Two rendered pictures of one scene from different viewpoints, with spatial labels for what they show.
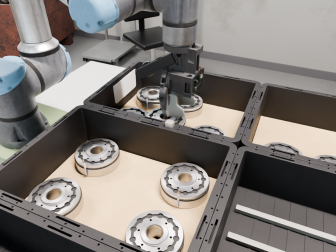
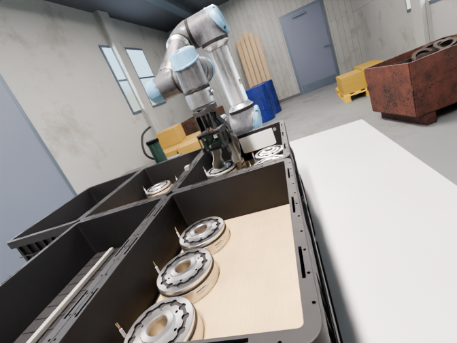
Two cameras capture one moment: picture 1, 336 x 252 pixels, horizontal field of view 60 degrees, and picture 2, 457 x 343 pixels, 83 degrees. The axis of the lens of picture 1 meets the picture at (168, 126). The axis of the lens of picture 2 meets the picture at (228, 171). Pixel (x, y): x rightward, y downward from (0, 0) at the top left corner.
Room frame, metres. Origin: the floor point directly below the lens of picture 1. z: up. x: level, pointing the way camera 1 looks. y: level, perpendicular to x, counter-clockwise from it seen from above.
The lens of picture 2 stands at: (0.54, -0.76, 1.11)
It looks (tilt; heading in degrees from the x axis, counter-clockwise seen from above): 18 degrees down; 83
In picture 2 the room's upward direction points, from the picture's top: 23 degrees counter-clockwise
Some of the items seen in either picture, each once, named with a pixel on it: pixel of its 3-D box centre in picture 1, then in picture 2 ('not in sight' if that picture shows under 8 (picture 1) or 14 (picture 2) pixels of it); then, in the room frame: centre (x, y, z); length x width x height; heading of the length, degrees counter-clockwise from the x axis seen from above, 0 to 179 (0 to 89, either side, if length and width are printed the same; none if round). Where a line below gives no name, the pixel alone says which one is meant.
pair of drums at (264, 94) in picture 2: not in sight; (262, 101); (2.72, 5.39, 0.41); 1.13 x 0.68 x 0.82; 63
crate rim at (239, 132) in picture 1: (176, 95); (238, 152); (0.68, -0.02, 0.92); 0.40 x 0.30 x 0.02; 66
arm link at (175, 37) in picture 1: (180, 32); (202, 99); (0.64, -0.03, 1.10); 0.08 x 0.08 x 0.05
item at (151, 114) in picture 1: (165, 118); (221, 168); (0.62, 0.01, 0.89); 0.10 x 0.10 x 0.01
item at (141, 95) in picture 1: (153, 94); (269, 152); (0.79, 0.05, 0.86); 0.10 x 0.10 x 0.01
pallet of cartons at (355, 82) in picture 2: not in sight; (360, 79); (4.16, 3.81, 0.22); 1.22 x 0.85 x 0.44; 63
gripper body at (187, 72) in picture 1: (181, 67); (211, 127); (0.63, -0.03, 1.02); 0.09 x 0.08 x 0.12; 61
